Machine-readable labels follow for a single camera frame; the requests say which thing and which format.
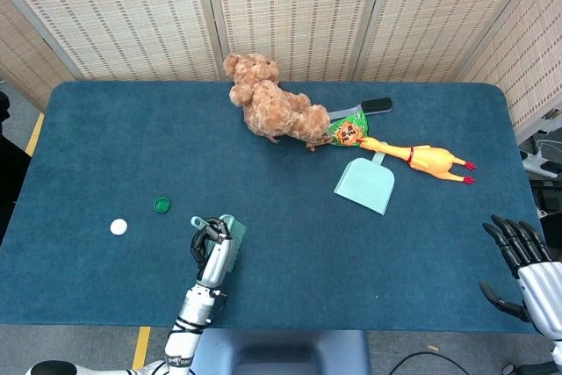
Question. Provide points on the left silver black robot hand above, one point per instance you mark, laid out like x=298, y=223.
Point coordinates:
x=217, y=261

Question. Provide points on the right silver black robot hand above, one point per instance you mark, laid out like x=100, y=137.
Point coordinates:
x=544, y=291

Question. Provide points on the green bottle cap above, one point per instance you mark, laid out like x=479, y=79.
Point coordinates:
x=162, y=204

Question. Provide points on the white bottle cap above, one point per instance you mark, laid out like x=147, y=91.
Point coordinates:
x=118, y=226

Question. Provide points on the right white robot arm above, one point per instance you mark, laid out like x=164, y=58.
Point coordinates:
x=558, y=357

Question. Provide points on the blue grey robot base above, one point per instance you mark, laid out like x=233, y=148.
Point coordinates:
x=276, y=353

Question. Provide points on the black equipment case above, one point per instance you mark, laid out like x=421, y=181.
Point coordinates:
x=551, y=199

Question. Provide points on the blue felt table cover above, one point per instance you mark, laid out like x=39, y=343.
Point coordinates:
x=175, y=151

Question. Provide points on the white power strip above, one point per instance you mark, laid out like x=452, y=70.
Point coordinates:
x=535, y=166

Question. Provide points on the brown teddy bear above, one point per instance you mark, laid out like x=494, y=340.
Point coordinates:
x=272, y=107

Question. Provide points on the mint green dustpan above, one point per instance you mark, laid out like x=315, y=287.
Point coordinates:
x=364, y=184

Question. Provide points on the yellow rubber chicken toy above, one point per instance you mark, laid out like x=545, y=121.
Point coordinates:
x=430, y=160

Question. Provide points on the green snack bag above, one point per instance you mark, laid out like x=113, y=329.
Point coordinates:
x=347, y=131

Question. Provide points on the woven folding screen panel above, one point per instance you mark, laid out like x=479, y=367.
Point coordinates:
x=22, y=59
x=123, y=15
x=531, y=63
x=298, y=6
x=439, y=15

